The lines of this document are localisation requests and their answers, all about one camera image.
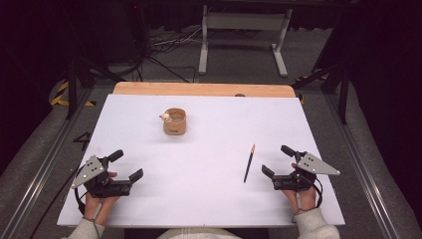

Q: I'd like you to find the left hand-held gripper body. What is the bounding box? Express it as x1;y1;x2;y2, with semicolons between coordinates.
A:
71;154;132;199

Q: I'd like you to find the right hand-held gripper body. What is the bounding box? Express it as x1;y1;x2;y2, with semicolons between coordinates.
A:
271;151;341;193

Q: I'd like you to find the striped pencil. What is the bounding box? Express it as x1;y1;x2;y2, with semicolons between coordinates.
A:
243;143;257;184

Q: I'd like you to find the person's right hand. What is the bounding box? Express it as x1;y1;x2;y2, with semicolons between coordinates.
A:
282;186;318;214

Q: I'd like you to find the person's left hand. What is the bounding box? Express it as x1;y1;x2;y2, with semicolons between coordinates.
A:
84;170;120;221

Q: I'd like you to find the white table mat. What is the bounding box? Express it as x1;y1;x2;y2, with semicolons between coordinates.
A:
56;94;346;229

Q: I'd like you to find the black tripod stand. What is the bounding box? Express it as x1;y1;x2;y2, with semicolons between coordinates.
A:
65;55;127;121
291;59;350;126

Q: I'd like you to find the person's light clothing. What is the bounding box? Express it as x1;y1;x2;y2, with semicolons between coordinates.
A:
156;227;244;239

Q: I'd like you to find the wooden table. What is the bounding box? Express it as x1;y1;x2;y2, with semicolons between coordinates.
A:
111;81;297;99

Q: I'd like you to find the white metal stand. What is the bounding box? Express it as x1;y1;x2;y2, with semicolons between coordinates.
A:
197;4;294;79

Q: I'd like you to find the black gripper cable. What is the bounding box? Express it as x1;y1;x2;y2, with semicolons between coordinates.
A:
311;176;324;209
73;164;88;215

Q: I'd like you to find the aluminium floor rail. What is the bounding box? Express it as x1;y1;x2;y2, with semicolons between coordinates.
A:
325;94;403;239
0;89;95;239

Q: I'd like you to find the bundle of floor cables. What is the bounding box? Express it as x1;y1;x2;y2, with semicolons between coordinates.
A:
148;26;204;56

